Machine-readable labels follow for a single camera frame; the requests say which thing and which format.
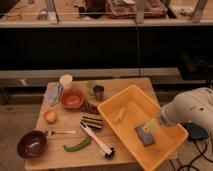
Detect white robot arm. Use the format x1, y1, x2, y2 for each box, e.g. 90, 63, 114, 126
142, 87, 213, 133

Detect white black dish brush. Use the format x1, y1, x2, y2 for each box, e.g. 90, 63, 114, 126
80, 122, 115, 159

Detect green round object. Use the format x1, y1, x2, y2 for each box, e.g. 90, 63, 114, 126
86, 80, 96, 95

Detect grey blue cloth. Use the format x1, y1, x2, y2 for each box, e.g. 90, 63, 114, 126
44, 83, 62, 106

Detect white cup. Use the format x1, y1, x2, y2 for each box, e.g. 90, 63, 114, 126
59, 74, 73, 89

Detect apple toy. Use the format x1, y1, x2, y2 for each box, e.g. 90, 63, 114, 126
43, 110, 57, 124

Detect dark purple bowl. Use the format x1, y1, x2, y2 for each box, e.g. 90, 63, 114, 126
17, 130, 47, 159

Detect wooden table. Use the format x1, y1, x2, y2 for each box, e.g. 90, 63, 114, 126
24, 77, 179, 171

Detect yellow banana toy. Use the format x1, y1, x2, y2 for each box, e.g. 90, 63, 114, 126
114, 106, 127, 123

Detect blue sponge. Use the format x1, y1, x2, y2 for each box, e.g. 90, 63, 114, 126
135, 125, 155, 146

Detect dark grapes toy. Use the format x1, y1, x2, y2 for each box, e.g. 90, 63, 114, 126
81, 101, 99, 115

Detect silver metal fork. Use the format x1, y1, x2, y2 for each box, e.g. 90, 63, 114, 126
45, 130, 76, 136

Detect yellow plastic tray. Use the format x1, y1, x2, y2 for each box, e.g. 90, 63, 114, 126
97, 84, 190, 171

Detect black cable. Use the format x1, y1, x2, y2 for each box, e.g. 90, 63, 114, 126
171, 137, 213, 171

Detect dark blue foot pedal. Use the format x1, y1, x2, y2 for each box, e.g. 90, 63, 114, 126
183, 123, 209, 141

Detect green pepper toy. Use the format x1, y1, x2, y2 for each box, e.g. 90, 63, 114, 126
63, 137, 91, 152

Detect orange bowl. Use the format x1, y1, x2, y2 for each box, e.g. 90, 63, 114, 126
60, 88, 85, 109

